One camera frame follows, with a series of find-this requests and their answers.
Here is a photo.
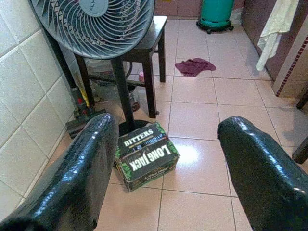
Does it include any cream hanging towel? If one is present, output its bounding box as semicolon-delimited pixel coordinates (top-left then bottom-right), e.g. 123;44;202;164
255;0;300;72

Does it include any dark wooden furniture leg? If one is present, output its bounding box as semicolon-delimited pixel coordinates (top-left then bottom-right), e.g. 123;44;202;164
296;89;308;110
292;136;308;165

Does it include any black green Long Jack carton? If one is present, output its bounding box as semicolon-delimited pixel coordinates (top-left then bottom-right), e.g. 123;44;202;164
115;121;180;193

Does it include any dark brush with red knob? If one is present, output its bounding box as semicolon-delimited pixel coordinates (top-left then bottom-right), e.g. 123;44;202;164
64;98;107;140

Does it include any green gas cylinder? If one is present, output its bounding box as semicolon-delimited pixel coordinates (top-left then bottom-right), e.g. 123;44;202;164
200;0;235;27

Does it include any grey standing fan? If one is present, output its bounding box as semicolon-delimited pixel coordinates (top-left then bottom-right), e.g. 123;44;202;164
28;0;159;137

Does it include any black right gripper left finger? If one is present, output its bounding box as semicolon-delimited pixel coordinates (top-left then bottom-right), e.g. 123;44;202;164
0;112;119;231

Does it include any black wheeled cylinder stand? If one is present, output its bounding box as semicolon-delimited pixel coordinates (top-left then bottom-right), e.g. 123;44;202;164
195;20;234;34

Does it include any maroon floor rag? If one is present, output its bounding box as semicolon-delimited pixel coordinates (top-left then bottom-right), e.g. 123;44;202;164
174;57;217;77

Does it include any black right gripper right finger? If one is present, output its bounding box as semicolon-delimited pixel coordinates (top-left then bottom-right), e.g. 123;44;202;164
217;115;308;231

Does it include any dark wooden stool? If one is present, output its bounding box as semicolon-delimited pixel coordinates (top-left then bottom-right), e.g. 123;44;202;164
42;15;168;119

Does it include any brown tiled counter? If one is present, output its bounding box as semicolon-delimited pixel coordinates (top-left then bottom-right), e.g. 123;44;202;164
241;0;308;99

